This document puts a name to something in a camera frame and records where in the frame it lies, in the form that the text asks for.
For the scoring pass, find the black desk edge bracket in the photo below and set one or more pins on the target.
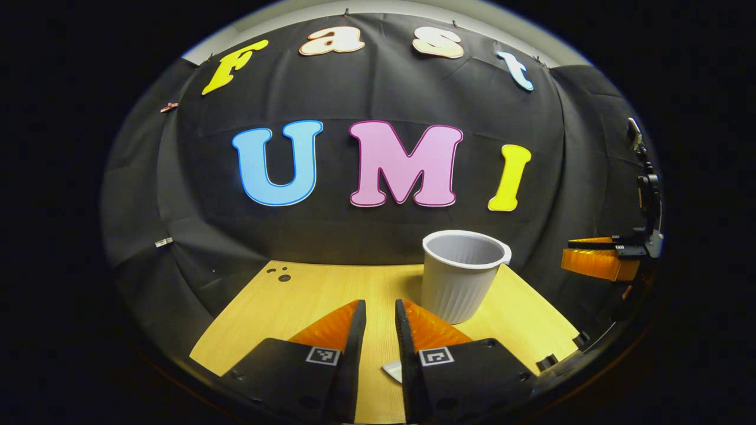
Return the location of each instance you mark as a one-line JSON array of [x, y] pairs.
[[547, 362], [581, 339]]

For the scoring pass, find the white cloth clip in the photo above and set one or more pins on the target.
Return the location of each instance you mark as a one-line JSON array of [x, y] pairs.
[[164, 242]]

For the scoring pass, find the white dustpan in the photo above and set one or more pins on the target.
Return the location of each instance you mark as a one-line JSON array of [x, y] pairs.
[[394, 372]]

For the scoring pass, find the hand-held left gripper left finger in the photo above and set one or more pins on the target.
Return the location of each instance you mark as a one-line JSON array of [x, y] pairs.
[[351, 366]]

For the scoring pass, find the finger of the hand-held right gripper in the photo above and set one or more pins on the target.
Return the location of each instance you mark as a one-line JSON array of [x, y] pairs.
[[590, 243], [596, 264]]

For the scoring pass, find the wooden desktop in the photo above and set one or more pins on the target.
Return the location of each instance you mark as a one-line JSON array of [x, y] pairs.
[[307, 295]]

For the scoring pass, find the copper cloth clip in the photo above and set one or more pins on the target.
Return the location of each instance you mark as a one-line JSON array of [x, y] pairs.
[[169, 107]]

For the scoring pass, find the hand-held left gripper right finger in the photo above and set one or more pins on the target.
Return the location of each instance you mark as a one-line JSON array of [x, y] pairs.
[[407, 372]]

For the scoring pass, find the white garbage bin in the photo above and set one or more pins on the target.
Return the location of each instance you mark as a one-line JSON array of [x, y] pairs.
[[458, 283]]

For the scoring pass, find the black backdrop cloth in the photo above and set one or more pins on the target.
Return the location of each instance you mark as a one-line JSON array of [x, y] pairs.
[[354, 88]]

